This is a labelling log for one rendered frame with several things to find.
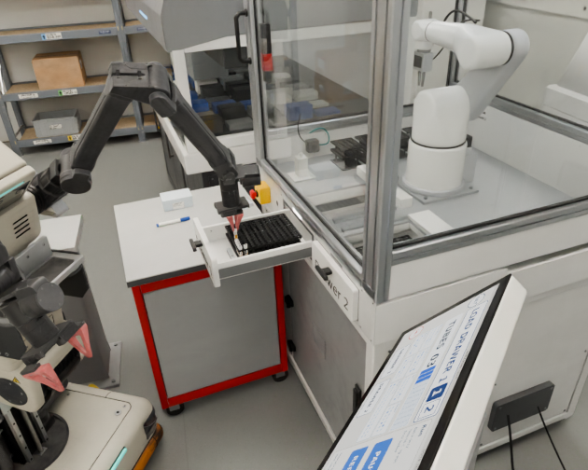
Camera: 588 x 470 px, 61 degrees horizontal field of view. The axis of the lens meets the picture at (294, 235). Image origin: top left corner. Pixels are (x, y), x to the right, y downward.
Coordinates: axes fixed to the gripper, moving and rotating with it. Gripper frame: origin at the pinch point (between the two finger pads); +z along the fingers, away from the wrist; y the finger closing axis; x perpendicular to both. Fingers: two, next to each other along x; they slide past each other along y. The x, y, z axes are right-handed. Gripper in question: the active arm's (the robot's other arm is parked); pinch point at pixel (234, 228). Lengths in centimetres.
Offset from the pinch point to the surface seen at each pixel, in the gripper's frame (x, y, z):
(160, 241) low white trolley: 35.0, -23.0, 18.5
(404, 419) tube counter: -97, 3, -17
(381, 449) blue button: -99, -2, -15
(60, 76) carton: 387, -68, 25
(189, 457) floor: -6, -32, 94
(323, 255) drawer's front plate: -23.3, 21.1, 3.0
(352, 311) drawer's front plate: -43.0, 21.1, 9.4
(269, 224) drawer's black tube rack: 6.1, 13.4, 5.3
